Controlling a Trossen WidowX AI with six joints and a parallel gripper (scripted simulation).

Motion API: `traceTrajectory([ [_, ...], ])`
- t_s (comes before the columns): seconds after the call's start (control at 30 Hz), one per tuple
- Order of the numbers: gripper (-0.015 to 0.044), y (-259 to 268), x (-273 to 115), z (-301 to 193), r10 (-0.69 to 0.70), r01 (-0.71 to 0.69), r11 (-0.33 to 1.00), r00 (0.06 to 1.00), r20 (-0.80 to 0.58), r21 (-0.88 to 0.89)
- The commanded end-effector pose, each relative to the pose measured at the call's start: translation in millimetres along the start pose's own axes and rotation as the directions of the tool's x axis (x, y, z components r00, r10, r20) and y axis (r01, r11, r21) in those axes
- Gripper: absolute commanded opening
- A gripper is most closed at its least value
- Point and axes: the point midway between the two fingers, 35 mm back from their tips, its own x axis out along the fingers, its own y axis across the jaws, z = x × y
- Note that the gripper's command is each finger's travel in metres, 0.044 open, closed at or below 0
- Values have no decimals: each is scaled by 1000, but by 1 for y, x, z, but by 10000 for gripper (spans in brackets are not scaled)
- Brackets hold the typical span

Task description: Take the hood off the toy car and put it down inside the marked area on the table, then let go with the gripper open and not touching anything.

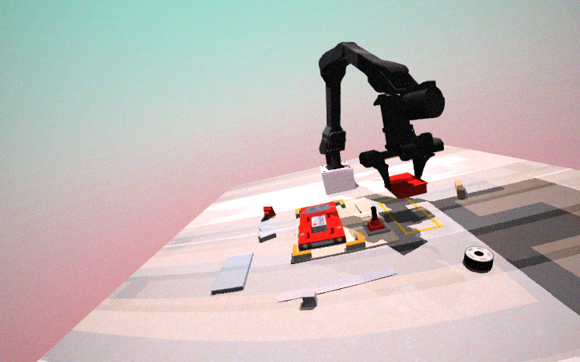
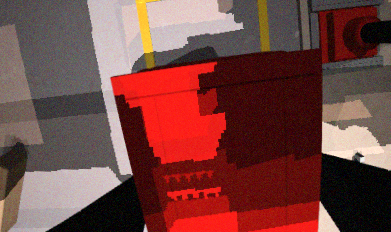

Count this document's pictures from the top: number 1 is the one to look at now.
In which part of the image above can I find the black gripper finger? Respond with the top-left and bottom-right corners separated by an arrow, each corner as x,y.
373,163 -> 391,190
412,153 -> 435,178

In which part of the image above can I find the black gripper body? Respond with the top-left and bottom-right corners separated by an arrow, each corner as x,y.
359,120 -> 444,168

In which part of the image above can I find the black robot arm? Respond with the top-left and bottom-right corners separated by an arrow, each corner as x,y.
319,41 -> 445,170

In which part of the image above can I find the black toy tyre with white hub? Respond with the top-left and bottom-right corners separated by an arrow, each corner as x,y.
464,246 -> 494,271

